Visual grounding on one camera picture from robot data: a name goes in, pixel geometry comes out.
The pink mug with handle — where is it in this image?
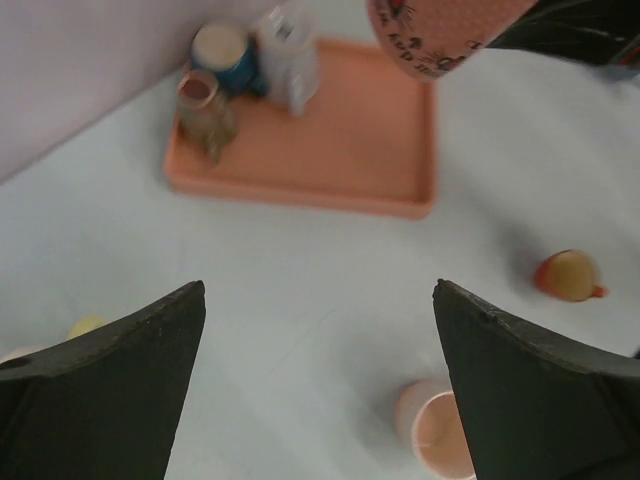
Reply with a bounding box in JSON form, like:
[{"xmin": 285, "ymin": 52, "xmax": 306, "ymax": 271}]
[{"xmin": 366, "ymin": 0, "xmax": 536, "ymax": 82}]

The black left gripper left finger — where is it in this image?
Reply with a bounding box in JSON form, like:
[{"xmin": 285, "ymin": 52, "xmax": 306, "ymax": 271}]
[{"xmin": 1, "ymin": 281, "xmax": 205, "ymax": 479}]

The small orange mug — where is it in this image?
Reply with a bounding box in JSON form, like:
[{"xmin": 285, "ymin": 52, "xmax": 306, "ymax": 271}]
[{"xmin": 533, "ymin": 249, "xmax": 609, "ymax": 303}]

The yellow faceted mug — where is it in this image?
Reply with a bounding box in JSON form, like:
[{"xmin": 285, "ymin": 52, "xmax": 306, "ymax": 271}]
[{"xmin": 67, "ymin": 315, "xmax": 106, "ymax": 340}]

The brown striped mug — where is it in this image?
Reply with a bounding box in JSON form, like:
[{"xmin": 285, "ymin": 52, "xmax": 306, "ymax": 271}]
[{"xmin": 176, "ymin": 70, "xmax": 239, "ymax": 164}]

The salmon plastic tray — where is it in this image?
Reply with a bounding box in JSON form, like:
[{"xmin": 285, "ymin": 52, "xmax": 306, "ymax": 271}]
[{"xmin": 164, "ymin": 38, "xmax": 437, "ymax": 220}]

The large peach mug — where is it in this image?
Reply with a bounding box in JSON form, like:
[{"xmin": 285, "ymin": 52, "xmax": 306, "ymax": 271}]
[{"xmin": 394, "ymin": 380, "xmax": 476, "ymax": 479}]

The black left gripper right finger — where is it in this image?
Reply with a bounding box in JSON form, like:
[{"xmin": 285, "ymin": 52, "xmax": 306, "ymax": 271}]
[{"xmin": 433, "ymin": 280, "xmax": 639, "ymax": 480}]

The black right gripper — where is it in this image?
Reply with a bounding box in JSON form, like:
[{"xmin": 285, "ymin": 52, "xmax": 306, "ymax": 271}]
[{"xmin": 489, "ymin": 0, "xmax": 640, "ymax": 68}]

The white-grey mug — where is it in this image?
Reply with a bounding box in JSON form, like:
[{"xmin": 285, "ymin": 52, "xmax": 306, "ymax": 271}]
[{"xmin": 255, "ymin": 1, "xmax": 320, "ymax": 116}]

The dark blue mug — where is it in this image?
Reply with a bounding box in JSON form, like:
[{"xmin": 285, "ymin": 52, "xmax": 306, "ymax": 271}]
[{"xmin": 189, "ymin": 21, "xmax": 268, "ymax": 97}]

